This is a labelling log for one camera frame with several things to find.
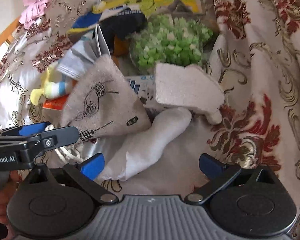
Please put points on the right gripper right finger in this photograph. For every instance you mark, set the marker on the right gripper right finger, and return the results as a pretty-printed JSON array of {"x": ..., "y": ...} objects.
[{"x": 220, "y": 176}]

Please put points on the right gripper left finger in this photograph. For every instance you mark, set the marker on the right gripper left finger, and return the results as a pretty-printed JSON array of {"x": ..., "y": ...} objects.
[{"x": 82, "y": 176}]

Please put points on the beige printed cloth pouch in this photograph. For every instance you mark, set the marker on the beige printed cloth pouch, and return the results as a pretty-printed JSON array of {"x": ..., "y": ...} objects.
[{"x": 102, "y": 104}]

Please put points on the white terry cloth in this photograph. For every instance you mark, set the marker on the white terry cloth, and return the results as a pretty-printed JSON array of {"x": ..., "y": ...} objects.
[{"x": 189, "y": 87}]

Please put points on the grey blue-trimmed sock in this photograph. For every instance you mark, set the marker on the grey blue-trimmed sock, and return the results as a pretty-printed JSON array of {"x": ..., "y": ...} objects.
[{"x": 78, "y": 59}]

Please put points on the person's left hand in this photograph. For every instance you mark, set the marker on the person's left hand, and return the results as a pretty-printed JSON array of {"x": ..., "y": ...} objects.
[{"x": 5, "y": 195}]

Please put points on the blue white paper box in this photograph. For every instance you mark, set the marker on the blue white paper box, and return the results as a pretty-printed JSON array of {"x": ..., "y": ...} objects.
[{"x": 144, "y": 87}]

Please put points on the grey tray with cartoon drawing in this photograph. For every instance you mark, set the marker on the grey tray with cartoon drawing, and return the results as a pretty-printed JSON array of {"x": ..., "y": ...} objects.
[{"x": 106, "y": 8}]

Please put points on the floral satin bedspread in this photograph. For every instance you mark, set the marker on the floral satin bedspread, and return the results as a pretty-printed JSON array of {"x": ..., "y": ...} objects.
[{"x": 256, "y": 59}]

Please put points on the orange white medicine box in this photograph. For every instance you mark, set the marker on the orange white medicine box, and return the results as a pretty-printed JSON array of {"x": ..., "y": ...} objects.
[{"x": 55, "y": 104}]

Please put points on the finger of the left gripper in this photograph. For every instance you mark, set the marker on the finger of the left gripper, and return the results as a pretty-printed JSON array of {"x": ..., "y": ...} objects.
[
  {"x": 25, "y": 130},
  {"x": 59, "y": 137}
]

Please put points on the dark navy striped sock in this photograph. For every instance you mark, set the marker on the dark navy striped sock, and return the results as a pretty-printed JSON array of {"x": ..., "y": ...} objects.
[{"x": 122, "y": 25}]

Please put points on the long white sock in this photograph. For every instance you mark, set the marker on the long white sock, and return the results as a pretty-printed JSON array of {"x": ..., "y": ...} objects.
[{"x": 141, "y": 150}]

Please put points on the yellow knitted sock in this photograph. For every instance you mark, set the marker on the yellow knitted sock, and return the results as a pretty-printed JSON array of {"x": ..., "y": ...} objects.
[{"x": 54, "y": 84}]

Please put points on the bag of green paper stars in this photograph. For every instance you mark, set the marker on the bag of green paper stars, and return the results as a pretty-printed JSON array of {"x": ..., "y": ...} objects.
[{"x": 168, "y": 39}]

